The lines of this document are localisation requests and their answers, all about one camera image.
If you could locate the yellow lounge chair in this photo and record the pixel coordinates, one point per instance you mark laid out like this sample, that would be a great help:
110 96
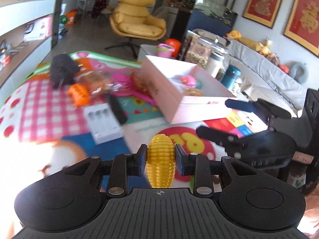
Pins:
132 20

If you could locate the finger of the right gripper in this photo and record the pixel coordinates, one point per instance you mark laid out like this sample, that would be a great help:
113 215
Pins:
262 108
219 135

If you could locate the teal thermos bottle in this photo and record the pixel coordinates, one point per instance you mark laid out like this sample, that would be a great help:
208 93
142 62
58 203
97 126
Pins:
231 75

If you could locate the glass fish tank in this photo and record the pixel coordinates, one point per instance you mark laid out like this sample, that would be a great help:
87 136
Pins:
212 9

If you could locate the packaged bread bag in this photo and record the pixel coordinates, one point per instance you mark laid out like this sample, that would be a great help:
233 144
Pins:
98 83

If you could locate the grey neck pillow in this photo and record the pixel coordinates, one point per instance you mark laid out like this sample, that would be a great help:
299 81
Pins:
299 72

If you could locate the white battery charger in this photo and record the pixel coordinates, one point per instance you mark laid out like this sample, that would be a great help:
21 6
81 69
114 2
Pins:
102 123

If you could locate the orange toy pumpkin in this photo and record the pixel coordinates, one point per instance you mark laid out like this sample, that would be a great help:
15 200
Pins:
79 94

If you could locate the yellow duck plush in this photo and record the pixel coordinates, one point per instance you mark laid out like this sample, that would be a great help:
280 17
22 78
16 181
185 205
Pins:
236 35

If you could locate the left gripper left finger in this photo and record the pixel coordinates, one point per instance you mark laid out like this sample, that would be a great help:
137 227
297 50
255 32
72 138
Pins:
123 166

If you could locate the red framed picture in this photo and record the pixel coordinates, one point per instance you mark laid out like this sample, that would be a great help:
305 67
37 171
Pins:
302 24
262 11

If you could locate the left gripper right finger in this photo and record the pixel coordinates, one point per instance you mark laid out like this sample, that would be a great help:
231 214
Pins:
198 166

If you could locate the black plush toy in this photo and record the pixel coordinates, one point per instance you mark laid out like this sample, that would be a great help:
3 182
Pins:
63 70

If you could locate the pink plastic scoop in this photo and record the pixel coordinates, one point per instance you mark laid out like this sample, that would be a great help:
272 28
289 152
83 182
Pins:
124 86

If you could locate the colourful play mat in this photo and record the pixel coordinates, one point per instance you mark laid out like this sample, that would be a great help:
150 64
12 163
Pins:
42 132

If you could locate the red framed picture left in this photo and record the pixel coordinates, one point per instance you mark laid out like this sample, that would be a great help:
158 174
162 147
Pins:
262 11

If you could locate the orange plastic container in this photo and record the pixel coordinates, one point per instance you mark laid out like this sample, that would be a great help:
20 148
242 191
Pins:
175 44

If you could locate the red framed picture right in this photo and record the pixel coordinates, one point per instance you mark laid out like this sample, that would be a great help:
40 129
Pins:
302 24

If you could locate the pink cardboard box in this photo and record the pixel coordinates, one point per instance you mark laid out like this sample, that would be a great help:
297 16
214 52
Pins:
184 92

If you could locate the large glass nut jar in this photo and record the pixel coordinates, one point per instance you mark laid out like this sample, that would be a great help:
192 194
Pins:
201 47

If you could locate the grey sofa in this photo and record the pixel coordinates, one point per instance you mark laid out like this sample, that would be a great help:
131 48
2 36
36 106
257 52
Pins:
262 79

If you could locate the yellow toy corn cob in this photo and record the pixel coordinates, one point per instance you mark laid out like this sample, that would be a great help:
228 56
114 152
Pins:
161 162

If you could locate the pink toy cup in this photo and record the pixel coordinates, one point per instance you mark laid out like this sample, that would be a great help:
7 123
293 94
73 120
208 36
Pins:
164 50

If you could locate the black remote control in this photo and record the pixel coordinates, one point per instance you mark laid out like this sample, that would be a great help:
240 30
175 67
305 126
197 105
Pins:
116 108

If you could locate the white SF parcel box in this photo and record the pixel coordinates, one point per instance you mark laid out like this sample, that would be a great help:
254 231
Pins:
38 29

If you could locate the white thermos bottle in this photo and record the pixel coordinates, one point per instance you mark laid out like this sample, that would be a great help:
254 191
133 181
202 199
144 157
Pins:
214 63

